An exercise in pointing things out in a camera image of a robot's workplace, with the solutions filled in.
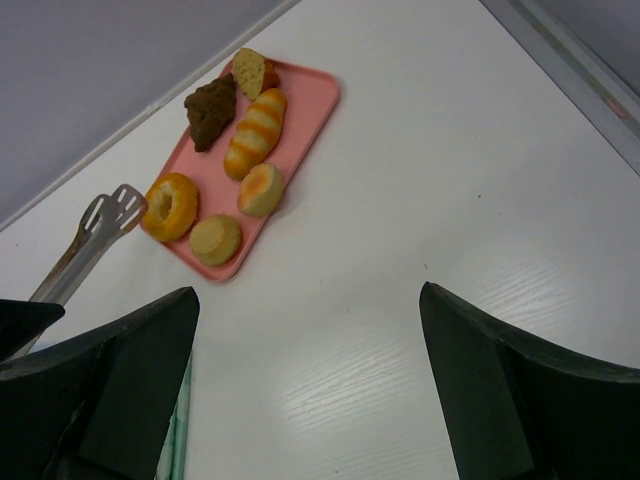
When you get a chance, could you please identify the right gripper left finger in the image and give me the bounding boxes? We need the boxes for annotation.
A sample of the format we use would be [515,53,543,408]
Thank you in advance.
[1,287,200,479]

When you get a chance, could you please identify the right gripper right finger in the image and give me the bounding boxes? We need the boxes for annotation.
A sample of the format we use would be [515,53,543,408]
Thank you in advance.
[419,282,639,479]

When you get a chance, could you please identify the metal tongs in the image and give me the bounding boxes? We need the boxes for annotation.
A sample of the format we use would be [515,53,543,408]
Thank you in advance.
[1,184,148,362]

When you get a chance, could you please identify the orange bagel donut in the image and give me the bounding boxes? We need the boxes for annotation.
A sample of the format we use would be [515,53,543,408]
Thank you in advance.
[142,172,199,243]

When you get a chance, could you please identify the long striped bread roll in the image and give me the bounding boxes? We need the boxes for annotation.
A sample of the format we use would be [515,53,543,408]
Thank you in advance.
[223,88,287,181]

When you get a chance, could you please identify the round seeded bread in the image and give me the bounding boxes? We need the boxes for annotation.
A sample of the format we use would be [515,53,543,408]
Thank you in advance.
[232,48,280,101]

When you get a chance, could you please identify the teal cloth placemat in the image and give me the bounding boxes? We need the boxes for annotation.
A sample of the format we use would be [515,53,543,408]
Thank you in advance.
[155,358,193,480]

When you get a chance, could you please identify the small round muffin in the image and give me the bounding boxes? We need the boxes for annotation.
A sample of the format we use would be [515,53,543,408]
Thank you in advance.
[189,214,242,267]

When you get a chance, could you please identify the small orange bun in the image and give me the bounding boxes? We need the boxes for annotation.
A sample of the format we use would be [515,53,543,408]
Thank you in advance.
[237,163,285,218]

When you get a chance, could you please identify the pink tray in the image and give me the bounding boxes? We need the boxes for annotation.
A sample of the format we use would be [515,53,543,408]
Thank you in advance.
[159,60,340,282]

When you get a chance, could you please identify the chocolate croissant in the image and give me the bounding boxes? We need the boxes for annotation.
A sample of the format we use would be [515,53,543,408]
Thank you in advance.
[184,73,236,152]

